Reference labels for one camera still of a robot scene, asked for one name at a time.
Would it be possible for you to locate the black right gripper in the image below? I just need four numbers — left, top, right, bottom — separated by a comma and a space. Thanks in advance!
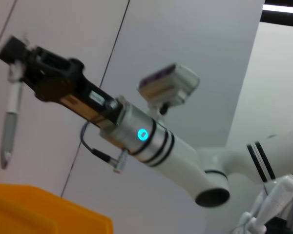
23, 59, 125, 128

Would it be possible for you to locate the yellow plastic bin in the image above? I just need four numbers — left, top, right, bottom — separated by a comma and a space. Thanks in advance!
0, 182, 115, 234

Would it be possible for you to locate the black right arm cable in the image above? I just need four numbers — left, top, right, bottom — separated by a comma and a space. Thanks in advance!
79, 121, 129, 175

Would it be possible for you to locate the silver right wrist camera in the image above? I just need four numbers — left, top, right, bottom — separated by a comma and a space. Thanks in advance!
136, 62, 201, 120

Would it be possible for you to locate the silver grey pen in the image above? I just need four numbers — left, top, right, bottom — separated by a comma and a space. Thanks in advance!
0, 62, 25, 171

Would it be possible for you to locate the silver connector stub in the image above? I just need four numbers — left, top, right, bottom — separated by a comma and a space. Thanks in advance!
106, 96, 126, 111

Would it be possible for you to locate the ceiling light strip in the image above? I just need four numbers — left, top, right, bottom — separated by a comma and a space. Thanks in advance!
262, 3, 293, 14

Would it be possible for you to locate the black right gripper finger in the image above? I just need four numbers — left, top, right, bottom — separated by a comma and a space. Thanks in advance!
0, 36, 83, 79

